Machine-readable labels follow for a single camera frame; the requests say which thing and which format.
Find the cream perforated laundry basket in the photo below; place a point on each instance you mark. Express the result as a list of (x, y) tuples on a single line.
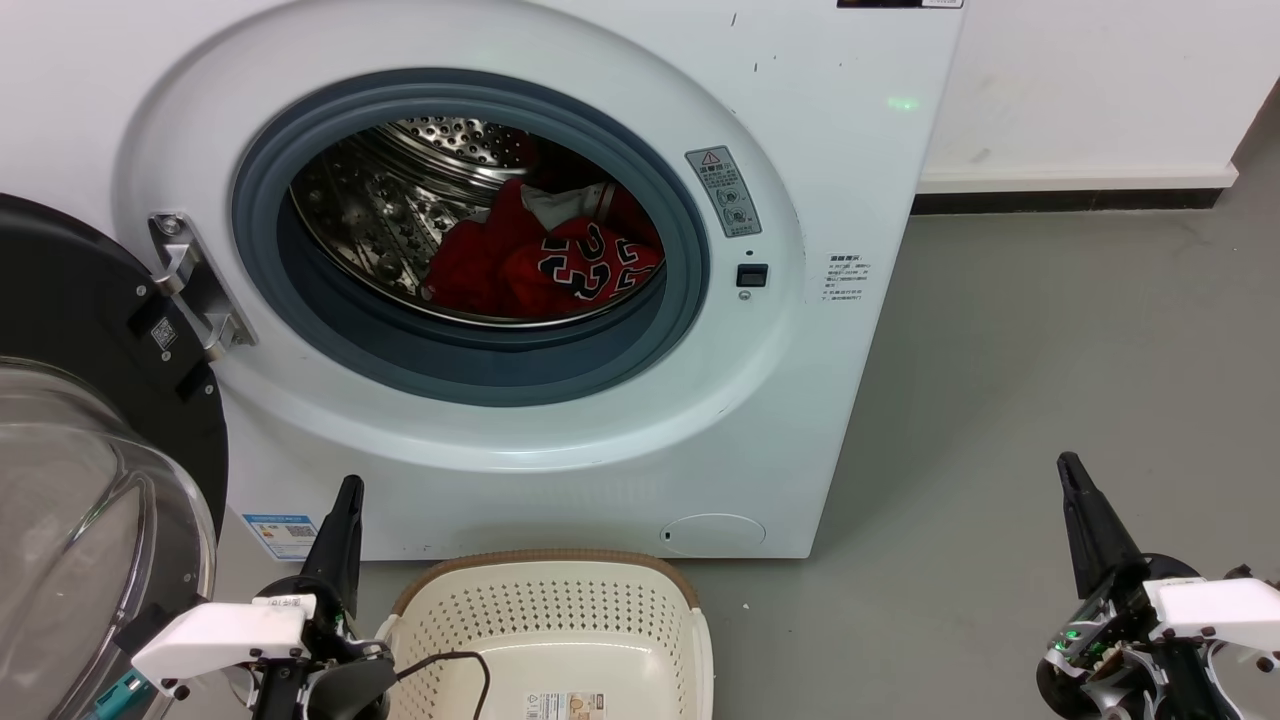
[(560, 620)]

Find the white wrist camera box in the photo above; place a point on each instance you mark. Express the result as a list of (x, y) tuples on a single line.
[(1220, 610), (220, 635)]

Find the red basketball jersey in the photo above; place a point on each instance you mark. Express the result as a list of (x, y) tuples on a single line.
[(480, 260)]

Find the black door latch socket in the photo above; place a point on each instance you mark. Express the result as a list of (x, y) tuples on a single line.
[(752, 275)]

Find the round drain filter cover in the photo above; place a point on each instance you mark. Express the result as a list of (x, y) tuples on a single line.
[(712, 535)]

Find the black washer door with glass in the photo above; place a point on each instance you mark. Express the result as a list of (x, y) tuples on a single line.
[(70, 290)]

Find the grey rubber door gasket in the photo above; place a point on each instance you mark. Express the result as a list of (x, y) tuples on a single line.
[(450, 365)]

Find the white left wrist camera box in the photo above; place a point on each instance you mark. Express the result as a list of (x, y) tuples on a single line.
[(220, 635)]

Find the stainless steel washing machine drum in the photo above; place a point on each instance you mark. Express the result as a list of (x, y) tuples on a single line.
[(380, 210)]

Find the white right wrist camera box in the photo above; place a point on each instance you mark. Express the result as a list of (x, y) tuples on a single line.
[(1220, 610)]

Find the printed paper label sticker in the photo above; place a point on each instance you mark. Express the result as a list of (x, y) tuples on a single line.
[(565, 707)]

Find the small text label sticker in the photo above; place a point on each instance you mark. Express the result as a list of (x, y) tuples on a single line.
[(847, 277)]

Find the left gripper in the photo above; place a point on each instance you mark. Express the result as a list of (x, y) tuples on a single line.
[(325, 690)]

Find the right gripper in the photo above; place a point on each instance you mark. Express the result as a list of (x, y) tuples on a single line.
[(1100, 660)]

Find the white front-load washing machine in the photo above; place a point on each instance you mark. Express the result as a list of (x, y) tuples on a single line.
[(800, 400)]

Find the teal plastic robot piece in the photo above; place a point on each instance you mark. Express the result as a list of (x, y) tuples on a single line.
[(122, 695)]

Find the metal door hinge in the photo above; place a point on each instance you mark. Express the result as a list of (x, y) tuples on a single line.
[(195, 285)]

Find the grey warning sticker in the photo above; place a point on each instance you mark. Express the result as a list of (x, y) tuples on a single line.
[(722, 190)]

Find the blue energy label sticker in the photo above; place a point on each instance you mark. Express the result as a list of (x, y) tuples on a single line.
[(282, 535)]

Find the black wall baseboard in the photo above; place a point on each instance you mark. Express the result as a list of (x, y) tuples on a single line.
[(1060, 200)]

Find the white-grey garment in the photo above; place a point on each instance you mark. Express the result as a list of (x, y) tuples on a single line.
[(560, 205)]

